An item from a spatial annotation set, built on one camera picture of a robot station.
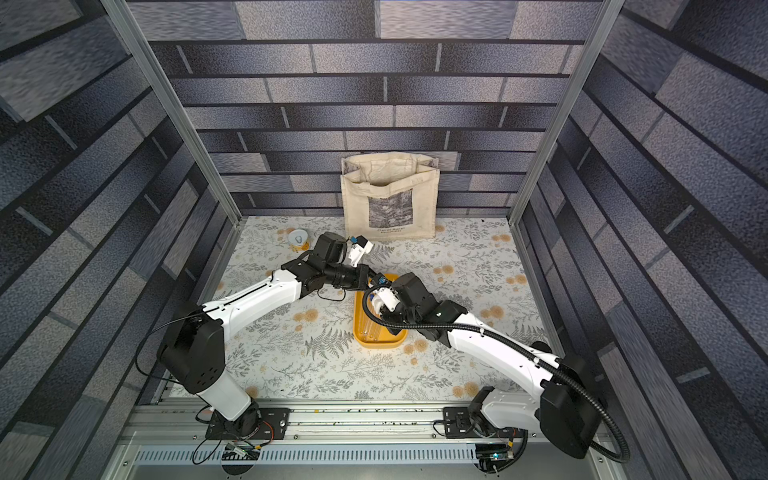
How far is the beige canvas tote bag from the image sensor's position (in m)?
0.96

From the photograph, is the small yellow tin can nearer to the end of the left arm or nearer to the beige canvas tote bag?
the beige canvas tote bag

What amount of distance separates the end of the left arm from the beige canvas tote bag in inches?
11.7

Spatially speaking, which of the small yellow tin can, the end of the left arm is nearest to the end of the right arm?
the end of the left arm

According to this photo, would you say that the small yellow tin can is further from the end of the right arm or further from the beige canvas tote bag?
the end of the right arm

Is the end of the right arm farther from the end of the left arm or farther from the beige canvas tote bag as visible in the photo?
the beige canvas tote bag

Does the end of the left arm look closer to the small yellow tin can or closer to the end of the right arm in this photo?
the end of the right arm

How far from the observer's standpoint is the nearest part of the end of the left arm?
28.5 inches
